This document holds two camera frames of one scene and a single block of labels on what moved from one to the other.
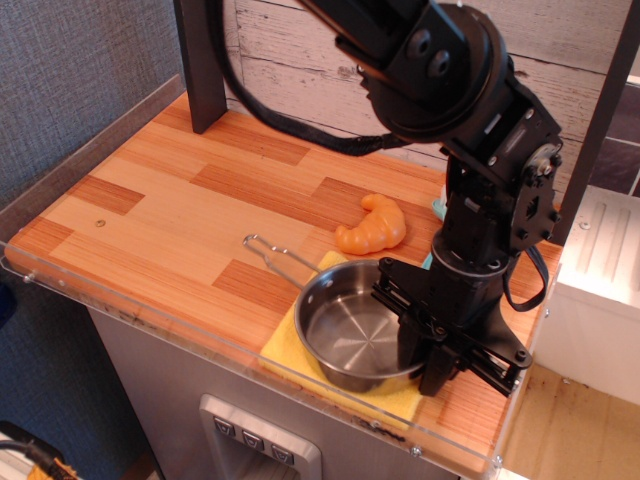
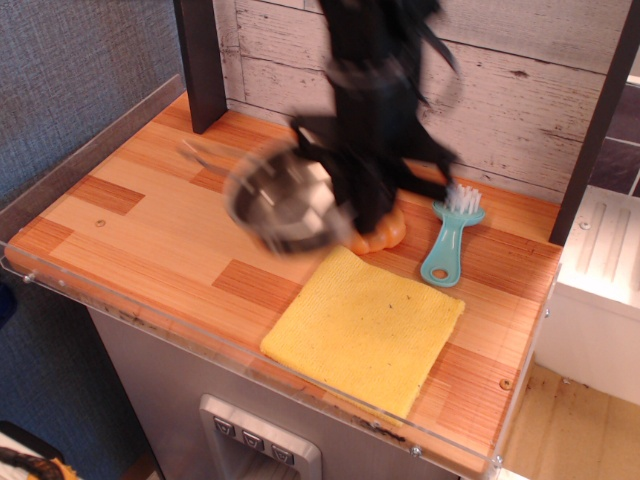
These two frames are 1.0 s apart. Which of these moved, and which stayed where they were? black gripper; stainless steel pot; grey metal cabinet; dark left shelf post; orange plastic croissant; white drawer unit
Moved: stainless steel pot; black gripper
Stayed: grey metal cabinet; orange plastic croissant; dark left shelf post; white drawer unit
